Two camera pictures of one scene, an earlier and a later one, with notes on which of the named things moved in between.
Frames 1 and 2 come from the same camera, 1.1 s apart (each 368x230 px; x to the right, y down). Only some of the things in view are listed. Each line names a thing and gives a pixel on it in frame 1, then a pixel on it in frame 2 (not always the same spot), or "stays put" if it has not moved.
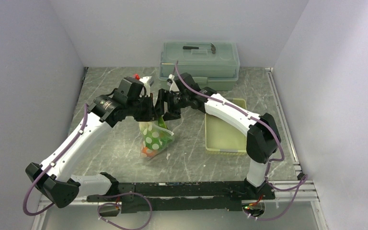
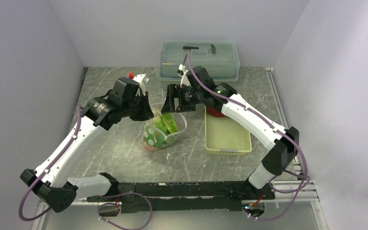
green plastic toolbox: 215,66 stays put
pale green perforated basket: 222,135 stays put
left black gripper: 149,116 stays put
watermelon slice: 161,123 → 169,122
